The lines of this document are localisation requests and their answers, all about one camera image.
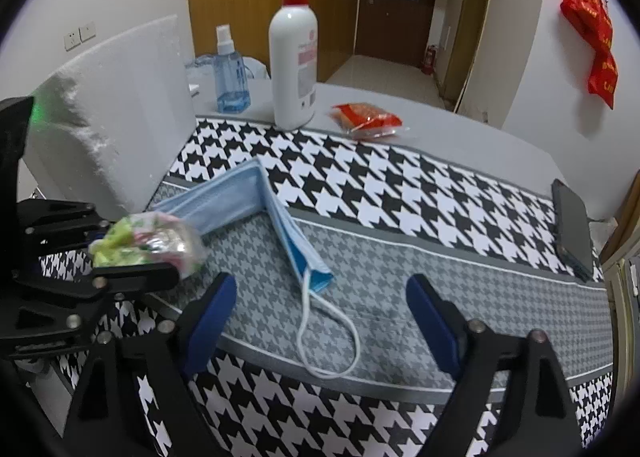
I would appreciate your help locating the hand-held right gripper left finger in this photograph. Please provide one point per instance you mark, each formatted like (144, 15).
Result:
(210, 322)

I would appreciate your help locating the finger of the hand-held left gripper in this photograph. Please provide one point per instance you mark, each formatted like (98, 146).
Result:
(55, 227)
(60, 307)

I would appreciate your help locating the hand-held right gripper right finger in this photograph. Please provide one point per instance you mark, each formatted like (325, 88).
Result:
(430, 322)

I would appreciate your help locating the green lettuce toy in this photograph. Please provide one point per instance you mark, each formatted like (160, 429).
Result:
(150, 239)

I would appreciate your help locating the white foam box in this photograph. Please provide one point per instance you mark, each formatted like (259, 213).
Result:
(125, 112)

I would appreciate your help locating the houndstooth blanket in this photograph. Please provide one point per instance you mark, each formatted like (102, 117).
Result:
(400, 187)

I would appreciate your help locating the black smartphone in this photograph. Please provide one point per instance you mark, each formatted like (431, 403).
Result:
(572, 232)

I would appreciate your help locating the red snack packet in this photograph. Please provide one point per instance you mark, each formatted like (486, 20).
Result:
(367, 119)

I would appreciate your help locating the wooden boards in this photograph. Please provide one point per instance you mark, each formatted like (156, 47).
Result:
(622, 227)

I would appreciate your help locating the blue spray bottle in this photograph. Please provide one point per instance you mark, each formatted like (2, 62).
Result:
(232, 82)

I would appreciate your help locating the red fire extinguisher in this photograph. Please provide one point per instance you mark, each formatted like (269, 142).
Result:
(428, 61)

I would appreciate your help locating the white pump bottle red cap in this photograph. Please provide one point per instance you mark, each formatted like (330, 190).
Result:
(290, 62)

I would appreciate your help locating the wooden side door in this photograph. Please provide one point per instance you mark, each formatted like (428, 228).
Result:
(475, 37)

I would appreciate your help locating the dark brown entrance door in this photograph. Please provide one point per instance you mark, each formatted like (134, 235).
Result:
(390, 27)

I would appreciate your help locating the red plastic bag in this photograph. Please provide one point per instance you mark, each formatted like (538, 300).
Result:
(590, 22)

